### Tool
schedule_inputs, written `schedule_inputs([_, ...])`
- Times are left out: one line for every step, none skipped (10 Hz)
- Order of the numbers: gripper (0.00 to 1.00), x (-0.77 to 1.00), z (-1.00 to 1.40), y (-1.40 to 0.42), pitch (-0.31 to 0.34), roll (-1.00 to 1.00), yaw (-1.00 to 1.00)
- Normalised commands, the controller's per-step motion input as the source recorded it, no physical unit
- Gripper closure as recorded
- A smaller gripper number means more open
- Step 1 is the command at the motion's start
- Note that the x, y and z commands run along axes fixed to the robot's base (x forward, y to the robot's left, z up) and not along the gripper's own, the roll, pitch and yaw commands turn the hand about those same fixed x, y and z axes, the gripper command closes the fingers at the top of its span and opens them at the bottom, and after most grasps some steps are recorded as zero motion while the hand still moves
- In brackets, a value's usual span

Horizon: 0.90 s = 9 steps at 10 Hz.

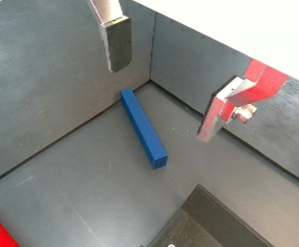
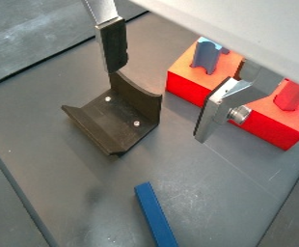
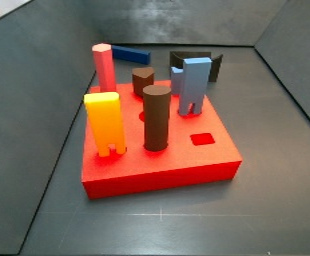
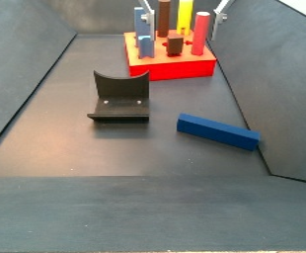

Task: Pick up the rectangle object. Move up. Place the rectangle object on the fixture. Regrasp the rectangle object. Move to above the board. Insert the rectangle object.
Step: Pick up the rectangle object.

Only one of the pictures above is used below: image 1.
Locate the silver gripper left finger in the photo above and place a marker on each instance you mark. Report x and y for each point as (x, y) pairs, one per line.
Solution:
(115, 32)

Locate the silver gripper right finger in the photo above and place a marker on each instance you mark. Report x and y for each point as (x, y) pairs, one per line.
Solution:
(231, 101)

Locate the blue rectangular bar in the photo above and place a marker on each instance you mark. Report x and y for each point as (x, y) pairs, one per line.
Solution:
(148, 138)

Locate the black curved fixture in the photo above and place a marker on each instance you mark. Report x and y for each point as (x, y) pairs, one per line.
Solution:
(204, 223)

